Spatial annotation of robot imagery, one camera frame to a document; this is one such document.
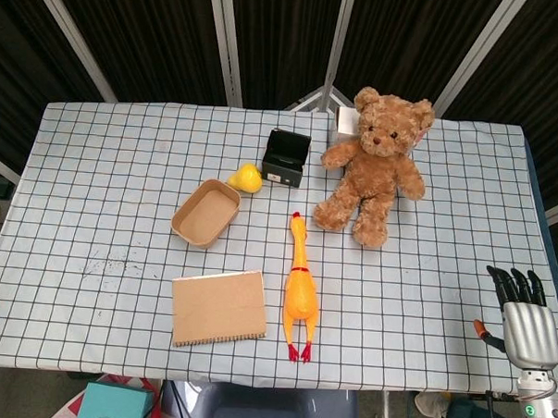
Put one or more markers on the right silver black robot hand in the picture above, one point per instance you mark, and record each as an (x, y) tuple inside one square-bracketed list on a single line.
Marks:
[(530, 328)]

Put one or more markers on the brown teddy bear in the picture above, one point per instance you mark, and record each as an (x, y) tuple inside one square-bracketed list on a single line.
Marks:
[(375, 176)]

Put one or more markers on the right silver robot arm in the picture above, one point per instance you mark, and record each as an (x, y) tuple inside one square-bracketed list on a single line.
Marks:
[(539, 405)]

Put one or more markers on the yellow rubber chicken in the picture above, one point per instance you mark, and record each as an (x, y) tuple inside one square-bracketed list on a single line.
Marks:
[(301, 298)]

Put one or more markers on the yellow pear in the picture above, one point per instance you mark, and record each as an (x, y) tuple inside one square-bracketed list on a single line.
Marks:
[(247, 179)]

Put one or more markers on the teal cardboard box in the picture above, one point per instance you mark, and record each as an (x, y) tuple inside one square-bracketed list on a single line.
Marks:
[(115, 403)]

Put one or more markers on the blue checked tablecloth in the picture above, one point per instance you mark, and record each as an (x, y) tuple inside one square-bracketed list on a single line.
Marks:
[(99, 187)]

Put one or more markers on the brown spiral notebook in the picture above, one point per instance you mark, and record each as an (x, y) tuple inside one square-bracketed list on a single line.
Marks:
[(219, 308)]

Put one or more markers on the brown kraft paper tray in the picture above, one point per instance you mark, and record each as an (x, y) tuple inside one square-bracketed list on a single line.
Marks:
[(204, 215)]

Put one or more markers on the small white cardboard box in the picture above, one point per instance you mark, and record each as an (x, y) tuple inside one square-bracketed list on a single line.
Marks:
[(344, 124)]

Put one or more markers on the grey plastic chair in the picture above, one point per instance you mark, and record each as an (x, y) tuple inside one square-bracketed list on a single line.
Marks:
[(261, 409)]

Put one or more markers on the open black cardboard box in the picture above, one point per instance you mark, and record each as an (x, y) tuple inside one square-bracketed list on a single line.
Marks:
[(283, 165)]

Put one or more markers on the black folding partition screen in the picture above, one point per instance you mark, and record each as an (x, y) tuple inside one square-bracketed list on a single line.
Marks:
[(152, 41)]

